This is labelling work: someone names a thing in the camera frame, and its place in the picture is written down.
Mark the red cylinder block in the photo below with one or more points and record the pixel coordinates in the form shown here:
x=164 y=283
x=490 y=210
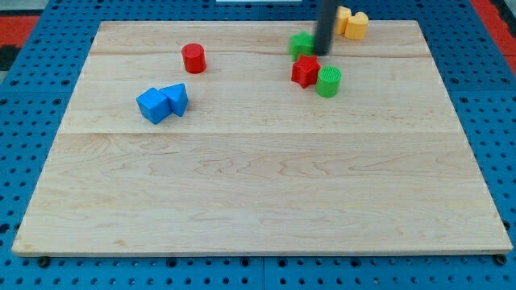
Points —
x=194 y=58

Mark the red star block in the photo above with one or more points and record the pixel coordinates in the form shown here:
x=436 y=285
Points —
x=305 y=71

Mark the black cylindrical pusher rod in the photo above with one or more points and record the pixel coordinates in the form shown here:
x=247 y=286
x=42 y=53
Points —
x=324 y=26

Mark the blue triangular prism block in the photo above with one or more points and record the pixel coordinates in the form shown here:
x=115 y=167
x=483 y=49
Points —
x=177 y=98

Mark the yellow heart block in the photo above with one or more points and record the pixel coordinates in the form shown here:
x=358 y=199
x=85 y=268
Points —
x=357 y=26

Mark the light wooden board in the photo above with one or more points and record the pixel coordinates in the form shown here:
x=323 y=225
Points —
x=258 y=165

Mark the green star block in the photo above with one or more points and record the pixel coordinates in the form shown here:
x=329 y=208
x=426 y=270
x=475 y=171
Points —
x=301 y=43

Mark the green cylinder block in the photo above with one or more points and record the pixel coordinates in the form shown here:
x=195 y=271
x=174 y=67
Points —
x=328 y=81

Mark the blue cube block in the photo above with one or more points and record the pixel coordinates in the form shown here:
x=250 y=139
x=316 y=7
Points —
x=153 y=105

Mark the yellow hexagon block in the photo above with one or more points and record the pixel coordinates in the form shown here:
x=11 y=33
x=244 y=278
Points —
x=342 y=15

